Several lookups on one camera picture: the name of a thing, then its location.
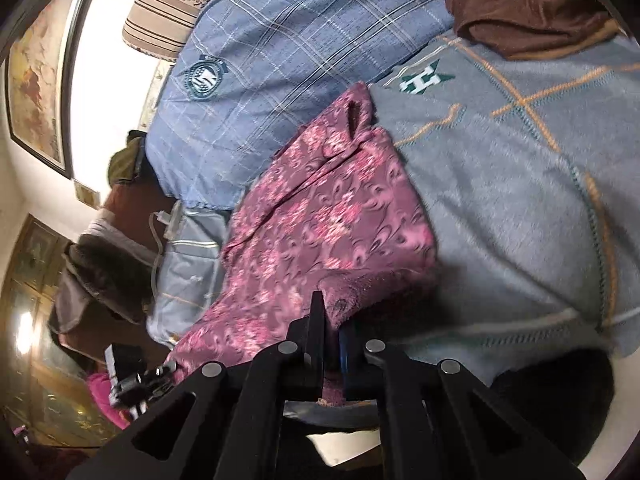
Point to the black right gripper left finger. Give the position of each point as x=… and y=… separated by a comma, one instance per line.
x=221, y=422

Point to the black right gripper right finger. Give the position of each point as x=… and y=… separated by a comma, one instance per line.
x=438, y=421

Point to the pink floral garment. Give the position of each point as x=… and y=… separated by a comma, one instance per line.
x=334, y=213

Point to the dark clothes pile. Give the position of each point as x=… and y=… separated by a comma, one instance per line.
x=105, y=269

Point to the olive green cloth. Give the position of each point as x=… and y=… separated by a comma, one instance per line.
x=127, y=165

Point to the grey plaid bed sheet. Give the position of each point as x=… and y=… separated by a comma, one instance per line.
x=528, y=173

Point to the blue plaid pillow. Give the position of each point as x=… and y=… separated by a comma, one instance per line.
x=253, y=71

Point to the striped beige pillow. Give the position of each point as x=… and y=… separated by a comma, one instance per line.
x=160, y=28

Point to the brown garment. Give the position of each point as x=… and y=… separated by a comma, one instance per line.
x=521, y=30

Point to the white charger with cable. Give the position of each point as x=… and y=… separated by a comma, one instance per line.
x=163, y=226

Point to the framed wall picture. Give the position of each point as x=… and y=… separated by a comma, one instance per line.
x=32, y=88

